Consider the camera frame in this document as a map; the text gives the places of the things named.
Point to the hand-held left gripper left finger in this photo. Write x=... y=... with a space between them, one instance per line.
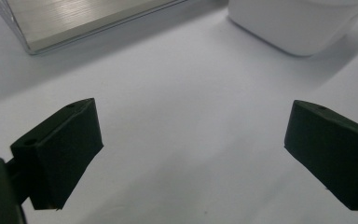
x=62 y=152

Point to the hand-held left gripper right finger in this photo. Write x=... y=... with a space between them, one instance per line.
x=332 y=149

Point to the white plastic container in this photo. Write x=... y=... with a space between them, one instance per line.
x=295 y=23

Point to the silver metal box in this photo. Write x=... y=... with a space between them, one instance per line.
x=84 y=20

